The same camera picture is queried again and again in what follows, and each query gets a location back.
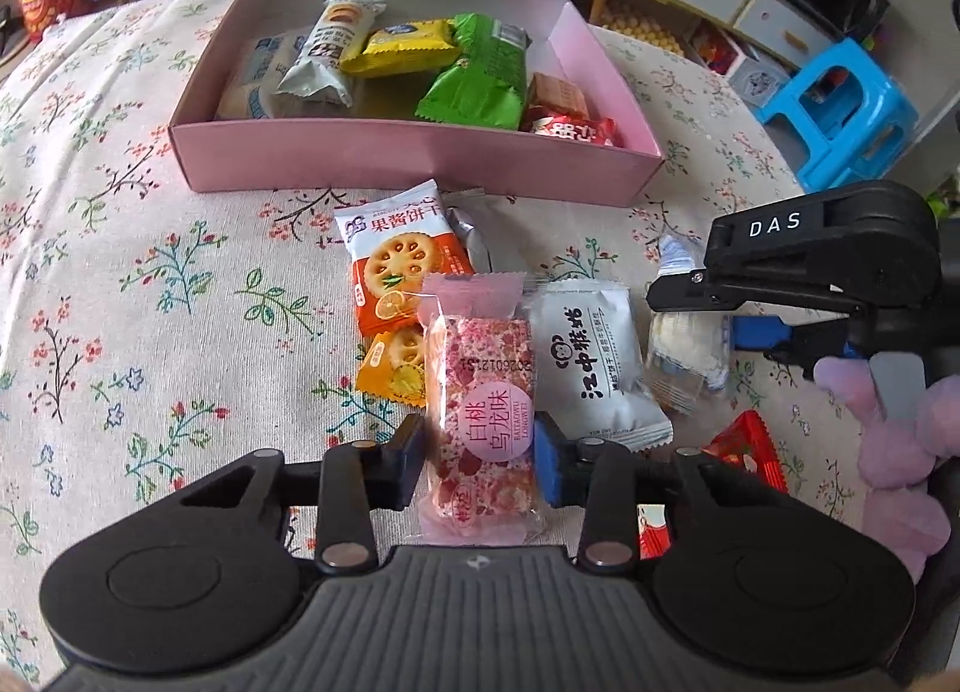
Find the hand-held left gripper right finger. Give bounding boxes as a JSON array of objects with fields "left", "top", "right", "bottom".
[{"left": 535, "top": 412, "right": 782, "bottom": 575}]

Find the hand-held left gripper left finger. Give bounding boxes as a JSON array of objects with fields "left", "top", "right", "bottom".
[{"left": 180, "top": 412, "right": 428, "bottom": 575}]

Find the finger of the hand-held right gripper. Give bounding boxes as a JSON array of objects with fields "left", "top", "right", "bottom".
[
  {"left": 645, "top": 192, "right": 853, "bottom": 315},
  {"left": 731, "top": 315, "right": 860, "bottom": 380}
]

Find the clear rice cracker packet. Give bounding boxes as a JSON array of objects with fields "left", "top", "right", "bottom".
[{"left": 643, "top": 233, "right": 734, "bottom": 414}]

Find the small orange biscuit packet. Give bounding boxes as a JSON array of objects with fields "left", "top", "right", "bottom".
[{"left": 355, "top": 327, "right": 430, "bottom": 410}]

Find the pink nougat packet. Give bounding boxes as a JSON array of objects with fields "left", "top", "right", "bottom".
[{"left": 415, "top": 270, "right": 547, "bottom": 544}]

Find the shiny red snack packet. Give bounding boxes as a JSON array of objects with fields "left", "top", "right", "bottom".
[{"left": 636, "top": 409, "right": 790, "bottom": 559}]

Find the white grey snack packet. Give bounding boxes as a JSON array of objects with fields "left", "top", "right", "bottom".
[{"left": 527, "top": 278, "right": 674, "bottom": 455}]

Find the orange jam biscuit packet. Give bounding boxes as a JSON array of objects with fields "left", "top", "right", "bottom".
[{"left": 332, "top": 180, "right": 475, "bottom": 335}]

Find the red white-print snack packet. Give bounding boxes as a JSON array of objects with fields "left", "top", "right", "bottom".
[{"left": 523, "top": 113, "right": 625, "bottom": 149}]

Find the silver foil packet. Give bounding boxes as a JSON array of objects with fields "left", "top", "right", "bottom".
[{"left": 442, "top": 188, "right": 494, "bottom": 277}]

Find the clear brown cracker packet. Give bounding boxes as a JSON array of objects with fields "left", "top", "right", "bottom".
[{"left": 523, "top": 72, "right": 593, "bottom": 131}]

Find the pink cardboard box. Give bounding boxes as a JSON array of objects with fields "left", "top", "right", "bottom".
[{"left": 169, "top": 0, "right": 666, "bottom": 207}]

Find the green snack packet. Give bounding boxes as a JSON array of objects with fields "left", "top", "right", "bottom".
[{"left": 415, "top": 12, "right": 530, "bottom": 133}]

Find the yellow snack packet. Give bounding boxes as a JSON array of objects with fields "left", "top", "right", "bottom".
[{"left": 339, "top": 17, "right": 462, "bottom": 79}]

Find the blue white snack packet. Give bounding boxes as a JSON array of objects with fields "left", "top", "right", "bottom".
[{"left": 216, "top": 31, "right": 305, "bottom": 122}]

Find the silver biscuit packet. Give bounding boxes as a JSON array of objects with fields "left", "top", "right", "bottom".
[{"left": 276, "top": 0, "right": 389, "bottom": 110}]

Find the person's right hand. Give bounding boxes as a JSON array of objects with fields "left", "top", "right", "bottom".
[{"left": 814, "top": 354, "right": 960, "bottom": 577}]

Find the blue plastic stool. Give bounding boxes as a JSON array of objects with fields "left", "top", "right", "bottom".
[{"left": 754, "top": 38, "right": 920, "bottom": 195}]

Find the cartoon print box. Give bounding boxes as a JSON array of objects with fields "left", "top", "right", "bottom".
[{"left": 690, "top": 21, "right": 793, "bottom": 101}]

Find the yellow egg tray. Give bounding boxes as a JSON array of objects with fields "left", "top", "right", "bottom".
[{"left": 600, "top": 0, "right": 688, "bottom": 61}]

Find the floral tablecloth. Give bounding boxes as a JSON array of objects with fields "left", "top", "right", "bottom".
[{"left": 0, "top": 0, "right": 901, "bottom": 692}]

